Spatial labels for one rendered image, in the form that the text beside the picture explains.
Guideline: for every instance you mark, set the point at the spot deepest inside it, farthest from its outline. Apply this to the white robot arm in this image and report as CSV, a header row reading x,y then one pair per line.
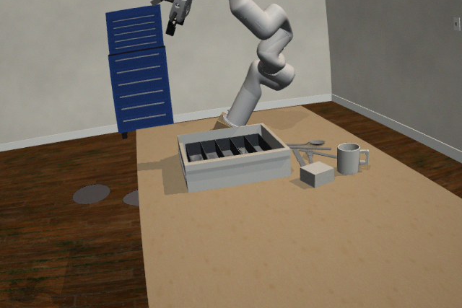
x,y
274,72

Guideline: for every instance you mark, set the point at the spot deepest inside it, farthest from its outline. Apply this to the grey mug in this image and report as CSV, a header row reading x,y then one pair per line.
x,y
348,158

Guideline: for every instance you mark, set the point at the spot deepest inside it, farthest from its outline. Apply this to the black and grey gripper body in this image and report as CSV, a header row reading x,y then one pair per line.
x,y
182,7

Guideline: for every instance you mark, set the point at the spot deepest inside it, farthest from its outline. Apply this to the grey metal spoon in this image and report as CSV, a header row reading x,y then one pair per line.
x,y
315,142
195,158

